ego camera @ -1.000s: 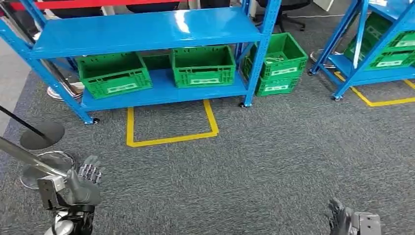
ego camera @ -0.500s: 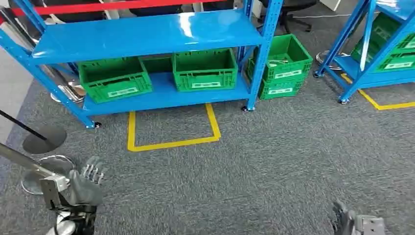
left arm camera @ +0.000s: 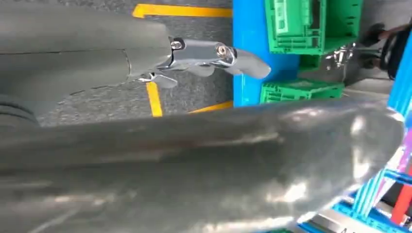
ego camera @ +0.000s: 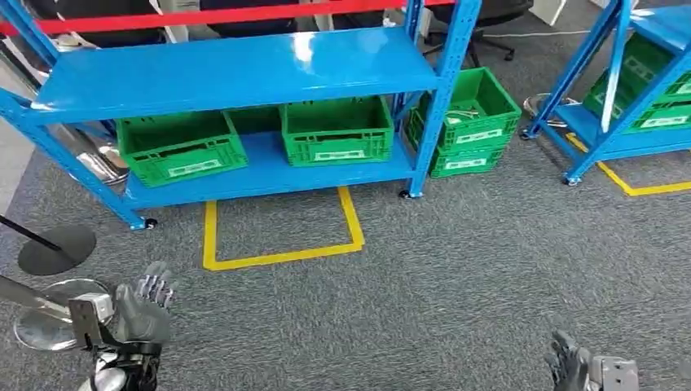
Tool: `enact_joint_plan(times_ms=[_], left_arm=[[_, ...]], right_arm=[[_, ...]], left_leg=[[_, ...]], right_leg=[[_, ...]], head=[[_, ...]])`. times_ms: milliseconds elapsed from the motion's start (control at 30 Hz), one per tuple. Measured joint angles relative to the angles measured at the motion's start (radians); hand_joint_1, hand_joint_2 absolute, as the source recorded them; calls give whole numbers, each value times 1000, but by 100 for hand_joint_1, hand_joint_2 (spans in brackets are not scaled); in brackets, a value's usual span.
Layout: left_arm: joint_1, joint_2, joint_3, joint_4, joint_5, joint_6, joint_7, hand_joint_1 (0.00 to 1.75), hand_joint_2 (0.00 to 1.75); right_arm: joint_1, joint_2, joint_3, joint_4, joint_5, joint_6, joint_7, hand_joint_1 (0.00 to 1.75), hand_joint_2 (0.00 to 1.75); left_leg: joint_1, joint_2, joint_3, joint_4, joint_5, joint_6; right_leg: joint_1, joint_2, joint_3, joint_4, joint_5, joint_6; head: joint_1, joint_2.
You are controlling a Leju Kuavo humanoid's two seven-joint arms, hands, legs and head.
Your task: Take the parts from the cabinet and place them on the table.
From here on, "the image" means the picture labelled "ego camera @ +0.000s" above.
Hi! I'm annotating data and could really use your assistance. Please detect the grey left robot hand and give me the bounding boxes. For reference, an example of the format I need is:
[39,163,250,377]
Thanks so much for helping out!
[110,261,180,348]

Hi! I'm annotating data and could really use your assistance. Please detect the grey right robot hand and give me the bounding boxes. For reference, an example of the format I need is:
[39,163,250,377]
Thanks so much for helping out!
[544,329,593,391]

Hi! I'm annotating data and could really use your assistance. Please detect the black stanchion with round base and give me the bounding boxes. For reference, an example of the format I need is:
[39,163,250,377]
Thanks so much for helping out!
[0,213,98,277]

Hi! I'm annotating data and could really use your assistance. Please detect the blue metal shelf rack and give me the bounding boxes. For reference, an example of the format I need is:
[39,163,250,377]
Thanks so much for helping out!
[0,0,483,231]
[519,0,691,188]

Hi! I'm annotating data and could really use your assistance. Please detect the green plastic crate with parts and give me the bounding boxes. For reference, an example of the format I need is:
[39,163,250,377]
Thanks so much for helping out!
[404,67,523,158]

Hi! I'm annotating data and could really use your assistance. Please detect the red barrier belt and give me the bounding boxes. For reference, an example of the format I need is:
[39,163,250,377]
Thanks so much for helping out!
[0,0,460,37]

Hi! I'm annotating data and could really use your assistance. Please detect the black office chair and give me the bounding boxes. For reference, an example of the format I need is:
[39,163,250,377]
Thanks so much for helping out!
[422,0,535,69]

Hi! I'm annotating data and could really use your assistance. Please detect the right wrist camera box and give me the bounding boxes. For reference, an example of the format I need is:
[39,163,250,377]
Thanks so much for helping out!
[588,354,641,391]

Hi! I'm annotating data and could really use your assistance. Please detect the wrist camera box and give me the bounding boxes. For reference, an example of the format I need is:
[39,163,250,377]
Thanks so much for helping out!
[588,354,641,391]
[68,292,117,351]

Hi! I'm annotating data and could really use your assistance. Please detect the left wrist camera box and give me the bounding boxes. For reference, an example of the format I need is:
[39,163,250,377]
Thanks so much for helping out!
[68,292,117,351]

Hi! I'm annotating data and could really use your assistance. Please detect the coiled cable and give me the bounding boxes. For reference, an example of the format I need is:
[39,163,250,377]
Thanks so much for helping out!
[522,92,583,129]

